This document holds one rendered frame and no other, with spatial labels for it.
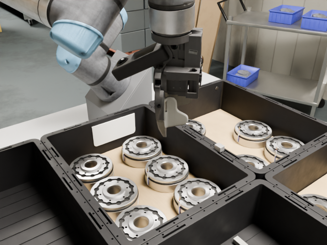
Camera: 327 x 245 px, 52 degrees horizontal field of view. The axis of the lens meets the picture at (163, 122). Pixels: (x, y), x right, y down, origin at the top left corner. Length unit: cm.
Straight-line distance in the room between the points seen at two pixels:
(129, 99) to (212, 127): 30
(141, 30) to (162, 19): 351
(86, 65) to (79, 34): 52
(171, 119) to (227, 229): 23
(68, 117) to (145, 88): 38
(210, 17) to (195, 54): 290
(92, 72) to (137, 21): 294
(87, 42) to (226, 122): 61
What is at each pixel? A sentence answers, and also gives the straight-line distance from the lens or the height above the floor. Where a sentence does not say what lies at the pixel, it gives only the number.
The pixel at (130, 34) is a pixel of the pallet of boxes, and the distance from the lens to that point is 396.
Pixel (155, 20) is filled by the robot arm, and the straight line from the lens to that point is 55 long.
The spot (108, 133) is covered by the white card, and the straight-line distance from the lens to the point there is 88.
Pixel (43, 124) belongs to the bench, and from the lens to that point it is 136.
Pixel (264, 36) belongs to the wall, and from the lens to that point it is 363.
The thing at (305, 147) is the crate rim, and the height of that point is 93.
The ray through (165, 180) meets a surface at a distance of 75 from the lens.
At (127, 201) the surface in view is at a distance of 70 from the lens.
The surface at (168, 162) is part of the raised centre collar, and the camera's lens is 80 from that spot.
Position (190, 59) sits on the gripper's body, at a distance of 58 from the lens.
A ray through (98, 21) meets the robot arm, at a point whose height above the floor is 122.
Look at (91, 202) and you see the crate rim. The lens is 61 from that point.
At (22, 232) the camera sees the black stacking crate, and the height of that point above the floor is 83.
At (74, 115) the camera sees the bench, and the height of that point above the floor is 70.
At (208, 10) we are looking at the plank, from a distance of 350.
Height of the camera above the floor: 134
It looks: 30 degrees down
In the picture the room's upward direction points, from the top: straight up
